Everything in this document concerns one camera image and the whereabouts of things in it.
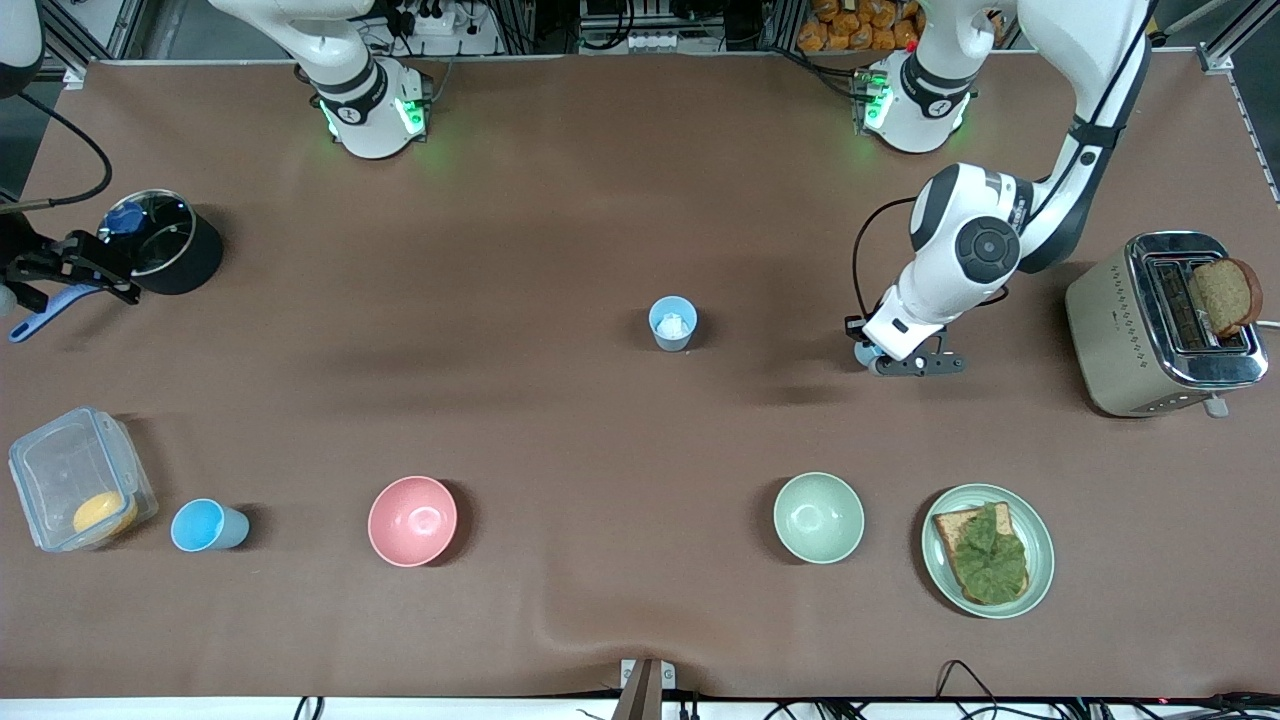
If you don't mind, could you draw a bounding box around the green lettuce leaf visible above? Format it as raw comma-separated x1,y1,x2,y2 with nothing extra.
950,503,1029,605

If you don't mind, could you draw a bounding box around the pink bowl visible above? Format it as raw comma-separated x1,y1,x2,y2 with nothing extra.
367,475,459,568

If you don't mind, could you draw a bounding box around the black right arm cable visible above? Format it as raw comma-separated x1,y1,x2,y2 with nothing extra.
0,92,113,213

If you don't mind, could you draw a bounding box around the pale green plate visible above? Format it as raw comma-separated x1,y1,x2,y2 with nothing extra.
921,483,1056,620

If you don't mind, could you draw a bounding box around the pale green bowl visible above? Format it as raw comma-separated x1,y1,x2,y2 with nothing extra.
773,472,866,565

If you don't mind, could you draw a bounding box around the white power strip with plugs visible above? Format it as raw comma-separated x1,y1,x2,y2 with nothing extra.
398,0,463,37

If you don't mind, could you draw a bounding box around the black looped floor cable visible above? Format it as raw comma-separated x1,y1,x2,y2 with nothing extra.
935,660,1003,720

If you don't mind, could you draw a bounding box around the glass pot lid blue knob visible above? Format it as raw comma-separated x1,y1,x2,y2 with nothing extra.
95,190,197,279

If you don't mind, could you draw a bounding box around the clear plastic food container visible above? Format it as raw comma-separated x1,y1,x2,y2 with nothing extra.
8,406,159,553

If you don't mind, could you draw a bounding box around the toast slice under lettuce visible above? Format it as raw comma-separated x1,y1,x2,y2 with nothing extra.
932,502,1031,607

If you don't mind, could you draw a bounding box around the black saucepan blue handle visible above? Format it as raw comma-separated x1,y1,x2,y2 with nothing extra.
8,188,225,344

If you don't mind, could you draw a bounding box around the brown bread slice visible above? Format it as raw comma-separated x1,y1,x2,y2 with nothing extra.
1188,258,1264,338

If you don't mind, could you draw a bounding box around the brown table mat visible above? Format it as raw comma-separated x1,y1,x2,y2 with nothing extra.
0,50,1280,701

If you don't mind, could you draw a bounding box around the blue cup holding white paper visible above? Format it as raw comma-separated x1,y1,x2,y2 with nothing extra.
648,295,699,353

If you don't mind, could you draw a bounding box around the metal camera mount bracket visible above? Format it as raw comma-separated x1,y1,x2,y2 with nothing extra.
612,658,677,720

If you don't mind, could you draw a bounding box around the beige chrome toaster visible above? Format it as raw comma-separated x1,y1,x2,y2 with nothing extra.
1065,232,1271,419

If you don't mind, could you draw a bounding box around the yellow round food piece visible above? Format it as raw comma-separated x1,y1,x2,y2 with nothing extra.
72,490,139,541

